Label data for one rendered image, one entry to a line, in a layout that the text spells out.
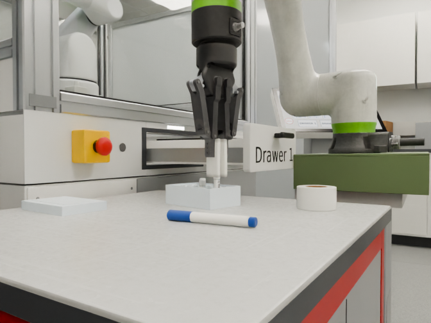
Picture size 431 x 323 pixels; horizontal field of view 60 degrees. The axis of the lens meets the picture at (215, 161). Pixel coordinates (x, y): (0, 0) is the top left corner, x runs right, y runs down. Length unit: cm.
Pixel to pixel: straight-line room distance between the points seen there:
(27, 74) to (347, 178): 78
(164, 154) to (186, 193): 30
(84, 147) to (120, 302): 59
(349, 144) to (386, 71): 317
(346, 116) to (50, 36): 79
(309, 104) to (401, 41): 319
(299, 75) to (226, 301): 97
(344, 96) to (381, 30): 325
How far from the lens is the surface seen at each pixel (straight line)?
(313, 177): 106
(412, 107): 457
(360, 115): 115
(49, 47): 87
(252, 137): 84
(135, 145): 100
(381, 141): 115
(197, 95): 65
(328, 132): 185
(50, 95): 85
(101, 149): 82
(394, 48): 432
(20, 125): 82
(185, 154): 94
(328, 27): 275
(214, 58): 67
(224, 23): 68
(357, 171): 103
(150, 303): 27
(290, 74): 118
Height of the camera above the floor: 86
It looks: 1 degrees down
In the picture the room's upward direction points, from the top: straight up
